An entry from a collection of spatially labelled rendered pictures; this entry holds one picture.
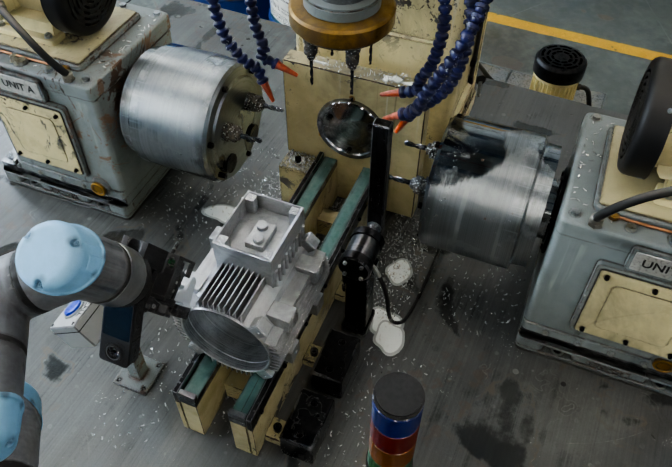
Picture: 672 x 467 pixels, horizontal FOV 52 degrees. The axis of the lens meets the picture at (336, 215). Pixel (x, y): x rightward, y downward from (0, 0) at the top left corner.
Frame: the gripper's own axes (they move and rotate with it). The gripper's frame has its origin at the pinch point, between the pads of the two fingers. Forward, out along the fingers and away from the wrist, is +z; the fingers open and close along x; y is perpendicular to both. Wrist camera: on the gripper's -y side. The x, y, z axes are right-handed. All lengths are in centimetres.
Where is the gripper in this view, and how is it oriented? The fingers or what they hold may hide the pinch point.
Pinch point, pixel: (179, 311)
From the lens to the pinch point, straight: 105.5
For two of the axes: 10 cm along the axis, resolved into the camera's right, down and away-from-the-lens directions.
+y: 3.2, -9.3, 1.7
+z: 1.8, 2.4, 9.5
